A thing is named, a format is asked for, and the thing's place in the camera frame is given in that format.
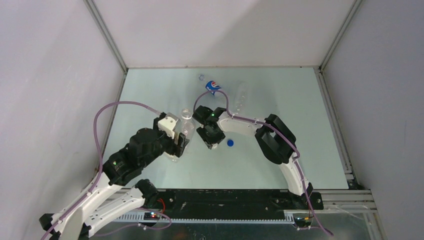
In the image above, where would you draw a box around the clear unlabelled plastic bottle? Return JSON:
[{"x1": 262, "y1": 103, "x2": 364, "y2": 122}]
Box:
[{"x1": 232, "y1": 81, "x2": 249, "y2": 115}]

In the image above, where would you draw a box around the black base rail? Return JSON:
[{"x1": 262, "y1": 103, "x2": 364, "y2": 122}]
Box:
[{"x1": 144, "y1": 188, "x2": 310, "y2": 220}]

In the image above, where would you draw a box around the left controller board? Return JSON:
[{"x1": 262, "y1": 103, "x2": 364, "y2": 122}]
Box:
[{"x1": 143, "y1": 211, "x2": 162, "y2": 221}]

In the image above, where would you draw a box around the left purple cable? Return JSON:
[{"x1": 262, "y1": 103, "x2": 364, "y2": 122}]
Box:
[{"x1": 39, "y1": 101, "x2": 173, "y2": 240}]

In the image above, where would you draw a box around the controller board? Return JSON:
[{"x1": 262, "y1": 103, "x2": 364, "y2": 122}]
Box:
[
  {"x1": 293, "y1": 216, "x2": 314, "y2": 231},
  {"x1": 143, "y1": 211, "x2": 162, "y2": 221}
]

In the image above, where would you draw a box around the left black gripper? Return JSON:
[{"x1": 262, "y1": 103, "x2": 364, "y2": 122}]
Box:
[{"x1": 141, "y1": 117, "x2": 189, "y2": 167}]

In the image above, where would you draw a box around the white slotted cable duct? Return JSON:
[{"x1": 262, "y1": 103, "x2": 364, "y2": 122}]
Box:
[{"x1": 113, "y1": 211, "x2": 295, "y2": 224}]

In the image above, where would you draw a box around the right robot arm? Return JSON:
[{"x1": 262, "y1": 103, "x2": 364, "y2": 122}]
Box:
[{"x1": 193, "y1": 105, "x2": 324, "y2": 211}]

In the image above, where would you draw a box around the right controller board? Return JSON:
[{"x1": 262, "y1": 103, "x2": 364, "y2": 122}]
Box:
[{"x1": 293, "y1": 216, "x2": 314, "y2": 231}]

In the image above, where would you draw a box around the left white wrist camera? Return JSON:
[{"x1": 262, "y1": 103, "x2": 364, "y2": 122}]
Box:
[{"x1": 157, "y1": 112, "x2": 181, "y2": 139}]

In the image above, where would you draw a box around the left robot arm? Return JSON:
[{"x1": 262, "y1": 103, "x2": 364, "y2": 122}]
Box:
[{"x1": 39, "y1": 112, "x2": 190, "y2": 240}]

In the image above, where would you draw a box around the clear bottle with yellow label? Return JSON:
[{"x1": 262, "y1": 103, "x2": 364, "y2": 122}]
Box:
[{"x1": 166, "y1": 108, "x2": 196, "y2": 163}]

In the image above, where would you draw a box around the Pepsi labelled clear bottle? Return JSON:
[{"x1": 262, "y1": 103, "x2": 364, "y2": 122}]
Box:
[{"x1": 198, "y1": 74, "x2": 227, "y2": 101}]

